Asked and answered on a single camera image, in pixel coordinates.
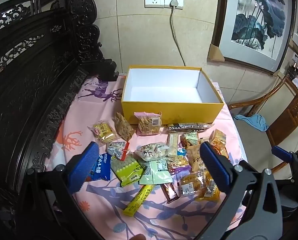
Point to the blue cloth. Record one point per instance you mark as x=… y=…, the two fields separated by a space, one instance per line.
x=257 y=121

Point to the orange cake packet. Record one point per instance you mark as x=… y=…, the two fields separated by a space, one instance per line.
x=217 y=140

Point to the blue oreo packet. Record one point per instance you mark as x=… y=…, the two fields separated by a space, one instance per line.
x=101 y=169

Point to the purple cartoon snack packet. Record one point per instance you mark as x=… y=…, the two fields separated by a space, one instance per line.
x=177 y=164

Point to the wooden chair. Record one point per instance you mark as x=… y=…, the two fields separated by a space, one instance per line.
x=279 y=108

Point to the green melon seed packet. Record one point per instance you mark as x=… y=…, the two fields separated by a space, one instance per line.
x=128 y=171

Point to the pink patterned tablecloth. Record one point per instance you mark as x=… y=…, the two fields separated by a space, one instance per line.
x=103 y=202

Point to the yellow long snack stick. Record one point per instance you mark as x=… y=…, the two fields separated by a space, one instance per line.
x=138 y=200

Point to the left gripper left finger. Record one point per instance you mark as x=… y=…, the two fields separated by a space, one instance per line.
x=79 y=167

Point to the long dark snack bar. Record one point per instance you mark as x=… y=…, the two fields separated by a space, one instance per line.
x=188 y=127

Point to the white puffed snack bag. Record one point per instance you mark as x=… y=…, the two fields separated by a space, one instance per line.
x=153 y=151

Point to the green brown seed packet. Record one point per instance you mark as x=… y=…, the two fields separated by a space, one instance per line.
x=189 y=139

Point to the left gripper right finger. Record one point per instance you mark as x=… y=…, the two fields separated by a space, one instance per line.
x=218 y=166

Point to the brown nut packet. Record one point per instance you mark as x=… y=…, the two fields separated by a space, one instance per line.
x=123 y=128

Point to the kraft peanut packet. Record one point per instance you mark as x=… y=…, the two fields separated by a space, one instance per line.
x=194 y=158

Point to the framed lotus painting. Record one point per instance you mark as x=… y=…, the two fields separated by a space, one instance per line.
x=255 y=33

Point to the light green snack packet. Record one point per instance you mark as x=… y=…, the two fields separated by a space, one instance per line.
x=155 y=172

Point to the pink cookie packet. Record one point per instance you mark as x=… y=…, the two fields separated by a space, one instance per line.
x=148 y=123

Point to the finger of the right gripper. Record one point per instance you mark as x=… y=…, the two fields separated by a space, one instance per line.
x=282 y=154

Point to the white red candy packet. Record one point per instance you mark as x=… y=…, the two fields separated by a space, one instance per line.
x=118 y=149

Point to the dark carved wooden furniture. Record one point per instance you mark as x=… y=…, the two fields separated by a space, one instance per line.
x=47 y=50

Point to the rice cracker bar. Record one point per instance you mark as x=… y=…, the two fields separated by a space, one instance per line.
x=172 y=142

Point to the yellow cardboard box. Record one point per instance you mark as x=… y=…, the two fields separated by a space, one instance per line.
x=180 y=94

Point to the brown chocolate bar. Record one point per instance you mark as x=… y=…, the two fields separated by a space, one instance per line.
x=169 y=192

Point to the yellow small bread packet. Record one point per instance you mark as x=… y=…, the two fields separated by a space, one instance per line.
x=103 y=132

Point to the orange bread packet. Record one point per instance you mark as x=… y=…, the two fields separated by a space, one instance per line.
x=198 y=183

